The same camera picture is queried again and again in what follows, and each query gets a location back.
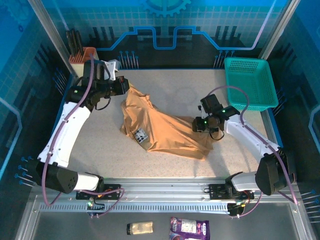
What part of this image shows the black knife handle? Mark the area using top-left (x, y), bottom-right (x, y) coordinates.
top-left (75, 29), bottom-right (85, 55)
top-left (70, 28), bottom-right (79, 55)

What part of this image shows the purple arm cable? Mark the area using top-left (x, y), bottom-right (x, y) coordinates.
top-left (41, 53), bottom-right (125, 217)
top-left (206, 85), bottom-right (300, 218)

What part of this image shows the beige orange-topped utensil holder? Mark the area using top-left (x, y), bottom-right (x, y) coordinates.
top-left (68, 46), bottom-right (101, 79)

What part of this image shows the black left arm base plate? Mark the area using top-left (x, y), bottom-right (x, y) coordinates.
top-left (75, 183), bottom-right (122, 201)

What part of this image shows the purple snack bag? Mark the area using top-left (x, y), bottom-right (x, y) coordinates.
top-left (169, 216), bottom-right (210, 240)

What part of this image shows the slotted aluminium cable rail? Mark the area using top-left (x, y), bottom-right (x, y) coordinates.
top-left (38, 202), bottom-right (231, 214)

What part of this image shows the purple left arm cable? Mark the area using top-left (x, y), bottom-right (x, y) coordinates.
top-left (41, 53), bottom-right (125, 217)

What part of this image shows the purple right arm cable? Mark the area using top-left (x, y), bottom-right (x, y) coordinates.
top-left (206, 85), bottom-right (300, 218)

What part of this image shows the teal plastic basket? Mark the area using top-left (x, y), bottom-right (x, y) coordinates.
top-left (223, 56), bottom-right (280, 112)

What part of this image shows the tan t-shirt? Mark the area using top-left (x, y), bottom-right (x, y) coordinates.
top-left (119, 84), bottom-right (215, 162)

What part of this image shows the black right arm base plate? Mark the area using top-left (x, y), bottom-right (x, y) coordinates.
top-left (208, 183), bottom-right (255, 201)

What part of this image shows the aluminium base beam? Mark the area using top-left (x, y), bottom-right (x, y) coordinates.
top-left (32, 177), bottom-right (298, 201)

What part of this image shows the small beige jar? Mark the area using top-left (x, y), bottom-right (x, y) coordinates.
top-left (126, 220), bottom-right (154, 236)

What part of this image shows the aluminium frame post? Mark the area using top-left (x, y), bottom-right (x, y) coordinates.
top-left (27, 0), bottom-right (79, 76)
top-left (257, 0), bottom-right (301, 60)

